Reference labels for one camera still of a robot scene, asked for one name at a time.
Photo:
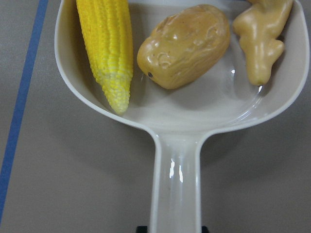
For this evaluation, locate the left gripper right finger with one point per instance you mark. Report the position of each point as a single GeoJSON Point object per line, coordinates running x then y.
{"type": "Point", "coordinates": [204, 229]}

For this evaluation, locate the beige plastic dustpan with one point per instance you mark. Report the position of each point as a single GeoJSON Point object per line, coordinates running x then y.
{"type": "Point", "coordinates": [180, 121]}

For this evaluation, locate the tan toy ginger root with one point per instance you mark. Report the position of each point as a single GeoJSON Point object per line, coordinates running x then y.
{"type": "Point", "coordinates": [258, 28]}

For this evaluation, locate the yellow toy corn cob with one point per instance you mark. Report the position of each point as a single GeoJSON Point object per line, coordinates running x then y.
{"type": "Point", "coordinates": [107, 33]}

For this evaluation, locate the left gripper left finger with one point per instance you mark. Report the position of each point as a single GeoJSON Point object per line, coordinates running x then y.
{"type": "Point", "coordinates": [141, 229]}

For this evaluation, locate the brown toy potato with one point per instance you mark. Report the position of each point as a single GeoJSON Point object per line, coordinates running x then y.
{"type": "Point", "coordinates": [184, 46]}

